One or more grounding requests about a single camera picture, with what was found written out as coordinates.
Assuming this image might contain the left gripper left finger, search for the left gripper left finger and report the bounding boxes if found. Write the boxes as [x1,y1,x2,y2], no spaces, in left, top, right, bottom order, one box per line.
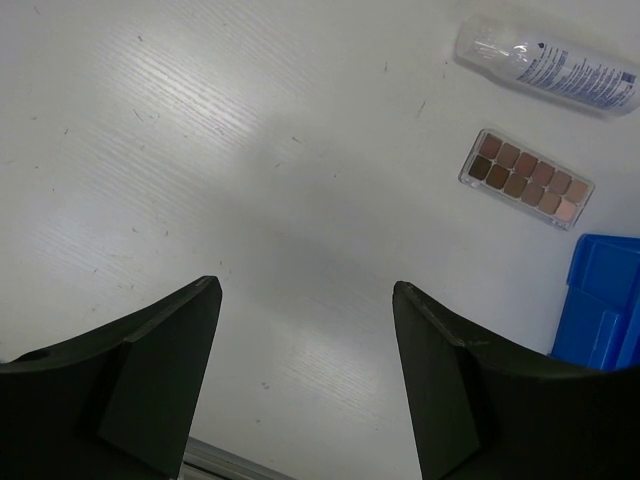
[1,276,221,479]

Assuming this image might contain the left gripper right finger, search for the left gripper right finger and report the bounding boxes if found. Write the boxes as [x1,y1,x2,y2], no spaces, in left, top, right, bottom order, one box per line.
[392,281,639,479]

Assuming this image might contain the white lotion bottle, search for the white lotion bottle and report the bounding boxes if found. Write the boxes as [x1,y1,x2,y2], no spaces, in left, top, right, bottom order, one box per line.
[455,15,639,117]

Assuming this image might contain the blue plastic organizer bin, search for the blue plastic organizer bin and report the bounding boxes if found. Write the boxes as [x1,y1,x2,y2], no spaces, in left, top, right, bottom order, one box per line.
[551,234,639,371]

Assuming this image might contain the brown eyeshadow palette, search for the brown eyeshadow palette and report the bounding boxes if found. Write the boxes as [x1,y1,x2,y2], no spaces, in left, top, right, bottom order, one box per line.
[458,128,595,231]

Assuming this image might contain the aluminium rail front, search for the aluminium rail front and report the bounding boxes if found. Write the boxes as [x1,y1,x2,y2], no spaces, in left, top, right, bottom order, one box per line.
[178,437,290,480]

